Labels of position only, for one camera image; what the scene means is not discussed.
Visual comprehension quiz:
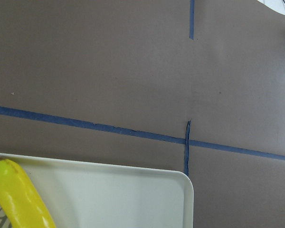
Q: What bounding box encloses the white bear tray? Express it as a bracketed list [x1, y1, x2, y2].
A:
[4, 154, 194, 228]

